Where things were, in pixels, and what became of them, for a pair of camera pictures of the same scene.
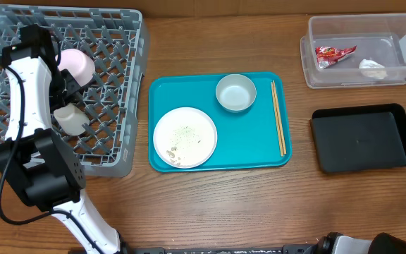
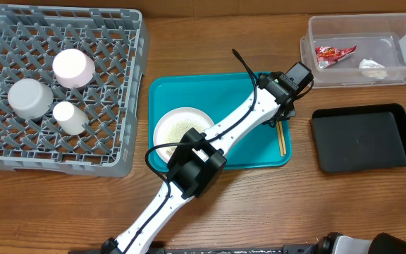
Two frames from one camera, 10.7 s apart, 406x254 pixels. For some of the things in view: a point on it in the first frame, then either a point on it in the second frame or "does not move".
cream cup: [70, 119] does not move
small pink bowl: [81, 65] does not move
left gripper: [76, 85] → [282, 118]
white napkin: [372, 69] does not move
